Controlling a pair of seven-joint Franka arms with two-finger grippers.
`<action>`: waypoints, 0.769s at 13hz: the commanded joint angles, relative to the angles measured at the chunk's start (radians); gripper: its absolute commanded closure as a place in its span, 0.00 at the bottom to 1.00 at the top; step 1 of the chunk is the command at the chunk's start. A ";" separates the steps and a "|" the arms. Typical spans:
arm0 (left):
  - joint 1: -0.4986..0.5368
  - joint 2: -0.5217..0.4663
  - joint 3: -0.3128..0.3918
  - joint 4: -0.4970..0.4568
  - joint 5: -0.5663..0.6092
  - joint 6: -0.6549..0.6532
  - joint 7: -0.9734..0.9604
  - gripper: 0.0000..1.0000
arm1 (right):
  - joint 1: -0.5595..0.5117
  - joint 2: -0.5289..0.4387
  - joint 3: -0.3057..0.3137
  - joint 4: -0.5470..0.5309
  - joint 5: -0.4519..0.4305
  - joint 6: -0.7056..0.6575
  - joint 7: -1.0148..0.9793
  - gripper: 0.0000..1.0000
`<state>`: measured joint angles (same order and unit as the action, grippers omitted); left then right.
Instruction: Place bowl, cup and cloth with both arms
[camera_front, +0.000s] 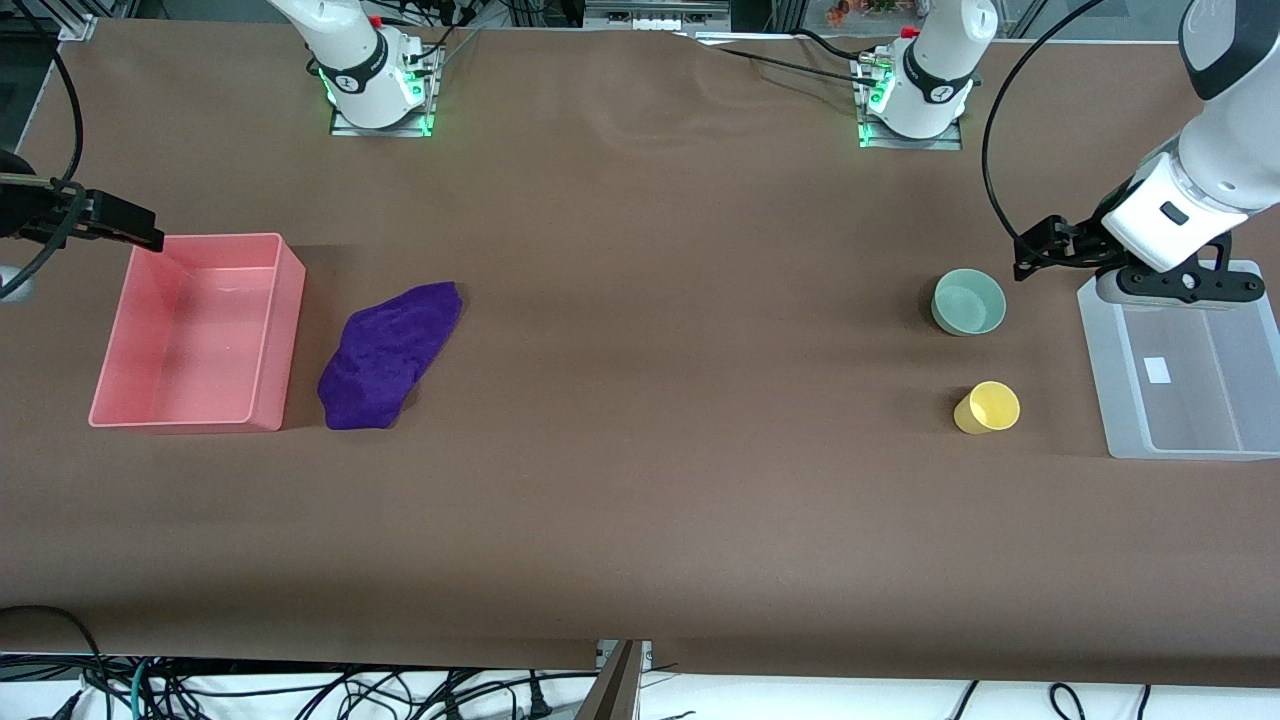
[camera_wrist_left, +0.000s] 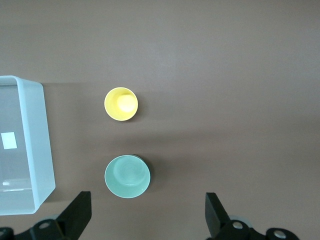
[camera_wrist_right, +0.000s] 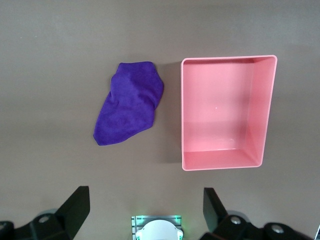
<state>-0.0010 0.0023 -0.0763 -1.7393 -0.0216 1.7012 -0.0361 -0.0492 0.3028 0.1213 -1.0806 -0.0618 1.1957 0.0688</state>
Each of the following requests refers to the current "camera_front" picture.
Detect purple microfibre cloth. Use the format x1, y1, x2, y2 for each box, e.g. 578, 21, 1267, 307
318, 281, 463, 431

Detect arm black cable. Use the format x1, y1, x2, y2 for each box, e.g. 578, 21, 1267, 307
0, 0, 86, 301
983, 0, 1106, 246

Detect aluminium frame rail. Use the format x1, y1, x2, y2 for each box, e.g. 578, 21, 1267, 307
0, 0, 98, 41

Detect pink plastic bin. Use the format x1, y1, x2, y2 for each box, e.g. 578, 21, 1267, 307
88, 233, 307, 433

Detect grey power strip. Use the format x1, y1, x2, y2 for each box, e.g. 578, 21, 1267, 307
582, 0, 733, 36

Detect clear plastic bin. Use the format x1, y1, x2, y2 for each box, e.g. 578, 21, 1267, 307
1077, 260, 1280, 461

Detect pale green bowl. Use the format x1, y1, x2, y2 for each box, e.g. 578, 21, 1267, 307
931, 268, 1007, 337

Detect black cable on table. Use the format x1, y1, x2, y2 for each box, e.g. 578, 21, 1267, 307
700, 28, 886, 89

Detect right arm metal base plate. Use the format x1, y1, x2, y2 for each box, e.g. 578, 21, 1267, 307
330, 45, 443, 138

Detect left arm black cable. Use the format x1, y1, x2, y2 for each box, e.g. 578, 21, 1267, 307
983, 0, 1106, 246

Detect tangled black floor cables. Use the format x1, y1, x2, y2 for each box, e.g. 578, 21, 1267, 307
0, 605, 601, 720

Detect yellow plastic cup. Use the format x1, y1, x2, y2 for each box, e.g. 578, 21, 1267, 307
953, 381, 1021, 435

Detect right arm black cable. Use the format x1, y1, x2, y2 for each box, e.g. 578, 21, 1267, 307
0, 0, 86, 301

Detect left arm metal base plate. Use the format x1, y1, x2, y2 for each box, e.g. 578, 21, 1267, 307
855, 55, 963, 151

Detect wooden table post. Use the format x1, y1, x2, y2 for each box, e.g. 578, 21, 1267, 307
578, 640, 643, 720

